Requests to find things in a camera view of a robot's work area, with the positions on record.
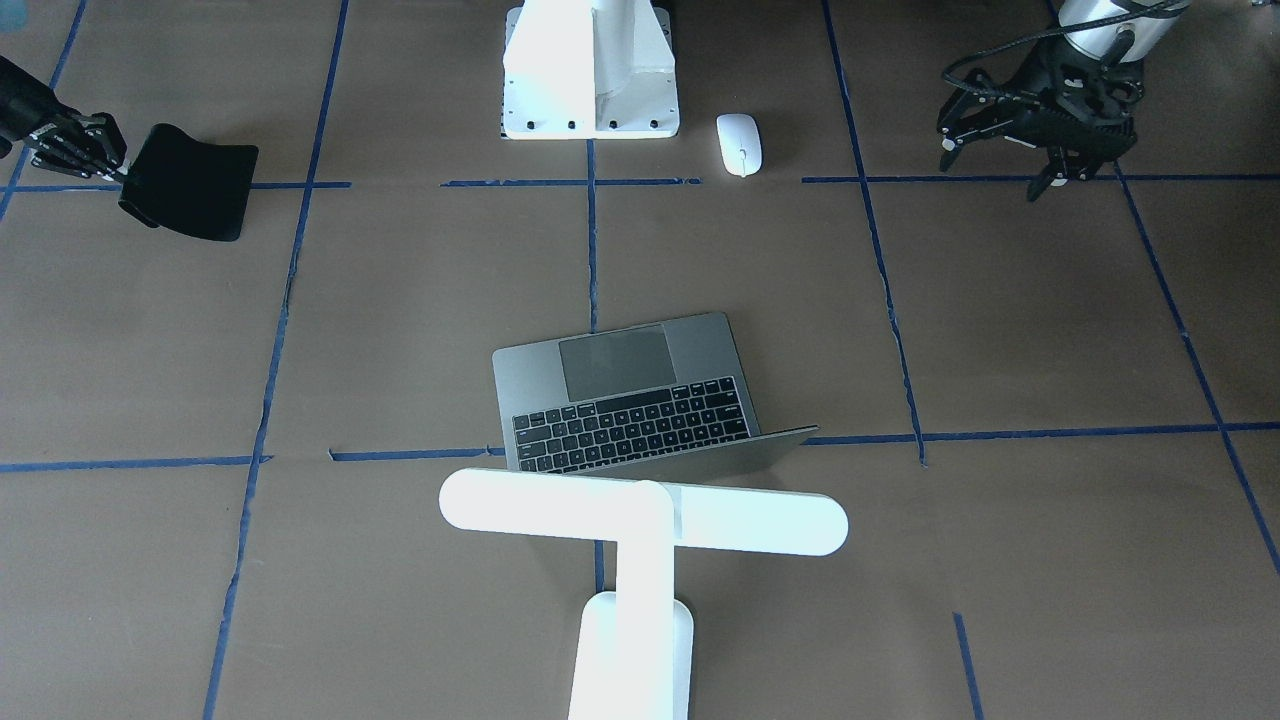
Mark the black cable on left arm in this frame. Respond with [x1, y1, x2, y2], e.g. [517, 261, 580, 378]
[940, 0, 1190, 111]

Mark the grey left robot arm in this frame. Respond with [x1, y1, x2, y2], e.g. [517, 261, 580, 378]
[936, 1, 1190, 202]

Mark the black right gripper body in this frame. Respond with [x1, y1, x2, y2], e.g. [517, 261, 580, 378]
[1, 56, 79, 158]

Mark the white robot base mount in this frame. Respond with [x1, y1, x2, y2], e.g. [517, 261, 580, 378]
[500, 1, 681, 141]

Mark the grey laptop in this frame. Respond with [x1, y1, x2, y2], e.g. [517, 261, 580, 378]
[492, 313, 817, 483]

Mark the white computer mouse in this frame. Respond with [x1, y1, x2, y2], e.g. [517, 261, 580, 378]
[716, 113, 763, 178]

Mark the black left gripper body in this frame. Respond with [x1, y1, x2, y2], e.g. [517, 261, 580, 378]
[995, 40, 1143, 173]

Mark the brown paper table cover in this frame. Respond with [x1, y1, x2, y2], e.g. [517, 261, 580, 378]
[1, 1, 1277, 719]

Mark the black mouse pad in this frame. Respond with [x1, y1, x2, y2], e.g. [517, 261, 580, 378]
[116, 123, 259, 242]

